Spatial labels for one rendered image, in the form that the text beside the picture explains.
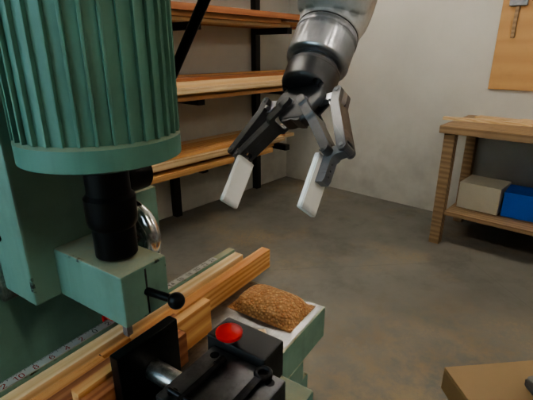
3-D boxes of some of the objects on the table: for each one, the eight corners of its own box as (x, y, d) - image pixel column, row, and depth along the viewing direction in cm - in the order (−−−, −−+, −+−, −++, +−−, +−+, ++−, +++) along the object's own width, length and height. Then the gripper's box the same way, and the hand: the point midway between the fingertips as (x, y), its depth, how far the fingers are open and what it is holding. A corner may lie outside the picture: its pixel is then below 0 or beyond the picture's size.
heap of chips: (289, 332, 64) (290, 317, 63) (227, 306, 70) (226, 293, 69) (315, 306, 70) (316, 292, 69) (255, 285, 77) (255, 271, 76)
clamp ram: (162, 449, 44) (155, 383, 41) (118, 417, 48) (108, 355, 45) (216, 394, 52) (213, 335, 48) (174, 371, 55) (168, 314, 52)
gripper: (411, 70, 51) (364, 229, 45) (267, 94, 68) (220, 212, 63) (385, 28, 46) (329, 201, 40) (237, 66, 63) (184, 190, 58)
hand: (266, 200), depth 52 cm, fingers open, 13 cm apart
